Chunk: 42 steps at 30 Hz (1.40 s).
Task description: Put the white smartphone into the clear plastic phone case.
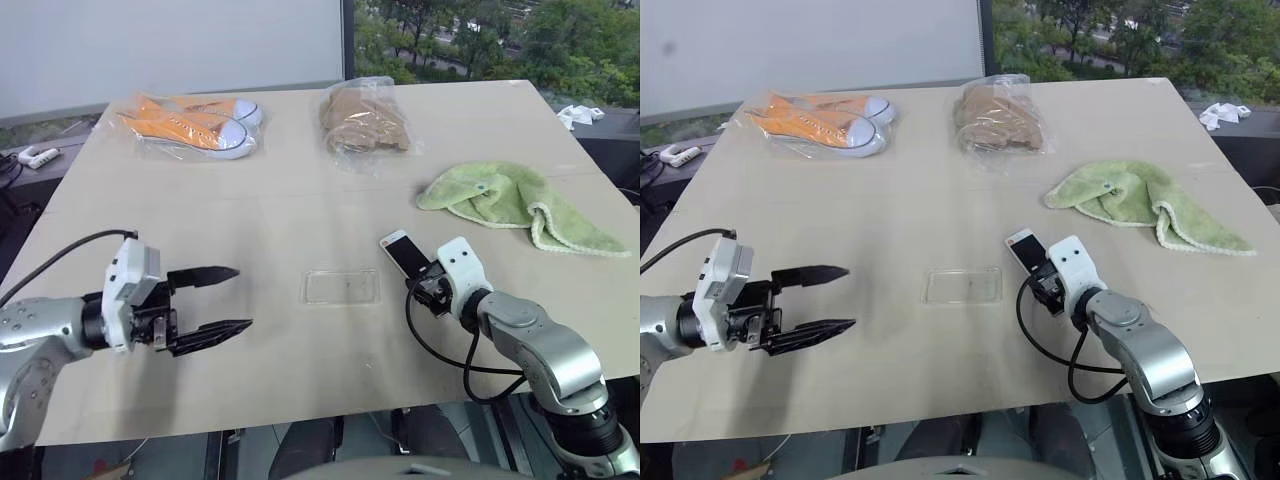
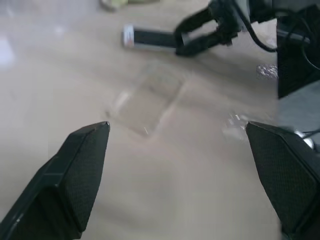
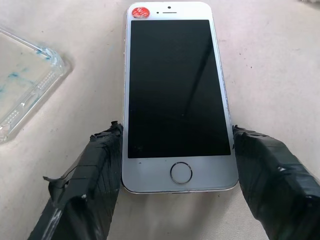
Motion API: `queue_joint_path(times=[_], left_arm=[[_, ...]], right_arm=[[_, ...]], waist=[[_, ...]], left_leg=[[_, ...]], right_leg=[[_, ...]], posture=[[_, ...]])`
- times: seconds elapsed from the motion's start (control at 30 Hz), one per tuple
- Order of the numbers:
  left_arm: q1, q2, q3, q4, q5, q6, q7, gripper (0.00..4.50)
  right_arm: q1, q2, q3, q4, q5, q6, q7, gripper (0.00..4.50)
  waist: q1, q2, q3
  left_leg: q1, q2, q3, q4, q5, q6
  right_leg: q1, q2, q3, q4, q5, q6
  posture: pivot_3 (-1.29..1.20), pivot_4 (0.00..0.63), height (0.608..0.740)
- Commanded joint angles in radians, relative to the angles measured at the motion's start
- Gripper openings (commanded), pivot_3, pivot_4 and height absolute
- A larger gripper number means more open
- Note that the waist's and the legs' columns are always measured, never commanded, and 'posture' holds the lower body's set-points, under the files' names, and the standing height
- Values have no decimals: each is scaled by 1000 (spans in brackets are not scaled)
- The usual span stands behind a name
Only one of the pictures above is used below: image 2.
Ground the shiny crinkled plastic wrap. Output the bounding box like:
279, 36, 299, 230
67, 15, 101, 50
256, 63, 279, 80

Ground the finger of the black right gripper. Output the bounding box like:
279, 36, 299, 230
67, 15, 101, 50
175, 27, 222, 56
174, 5, 217, 36

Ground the yellow-green object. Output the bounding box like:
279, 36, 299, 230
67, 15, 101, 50
99, 0, 161, 11

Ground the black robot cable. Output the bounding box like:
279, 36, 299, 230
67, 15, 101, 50
238, 9, 279, 53

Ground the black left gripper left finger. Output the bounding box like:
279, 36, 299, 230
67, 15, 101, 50
0, 121, 111, 240

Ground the black robot torso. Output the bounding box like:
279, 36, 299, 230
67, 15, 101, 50
276, 0, 320, 100

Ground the black marker with white cap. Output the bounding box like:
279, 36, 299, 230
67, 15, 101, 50
121, 23, 195, 53

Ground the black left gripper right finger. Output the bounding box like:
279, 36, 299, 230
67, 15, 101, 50
245, 120, 320, 240

